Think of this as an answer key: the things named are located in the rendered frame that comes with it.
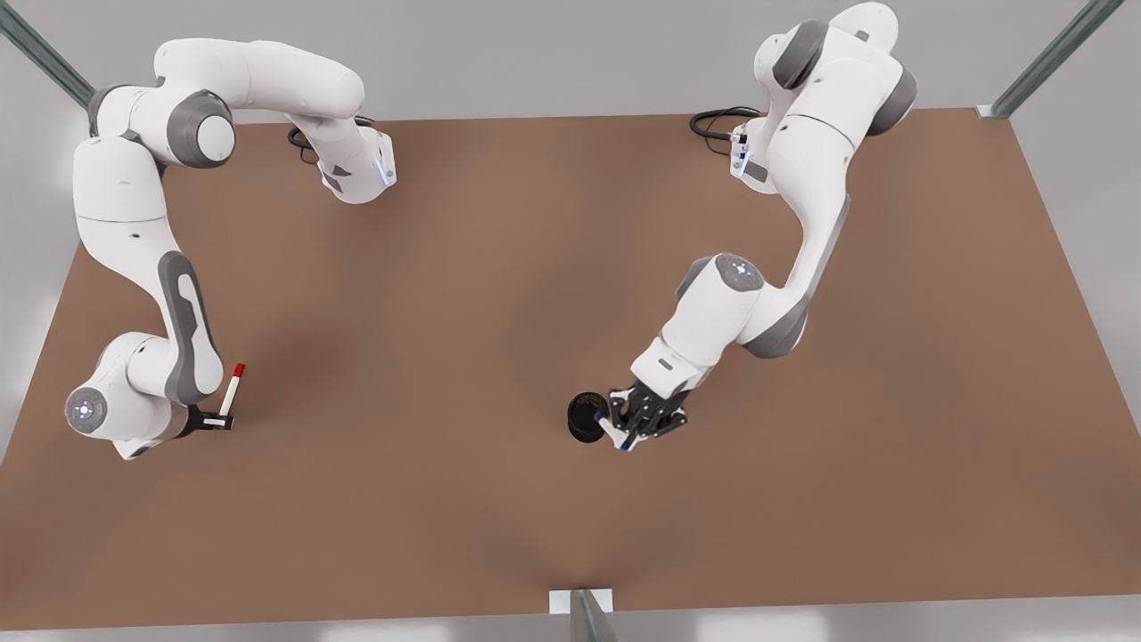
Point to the white marker with red cap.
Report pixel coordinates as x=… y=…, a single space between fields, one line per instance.
x=232 y=390

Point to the white marker with blue cap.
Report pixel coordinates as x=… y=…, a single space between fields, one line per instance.
x=613 y=430

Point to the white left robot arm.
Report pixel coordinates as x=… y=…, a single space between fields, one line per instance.
x=807 y=134

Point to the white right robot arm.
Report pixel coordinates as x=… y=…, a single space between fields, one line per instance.
x=116 y=192

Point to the black pen holder cup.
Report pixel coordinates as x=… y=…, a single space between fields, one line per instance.
x=585 y=417

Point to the silver frame post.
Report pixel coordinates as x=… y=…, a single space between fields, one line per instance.
x=1047 y=61
x=43 y=53
x=588 y=615

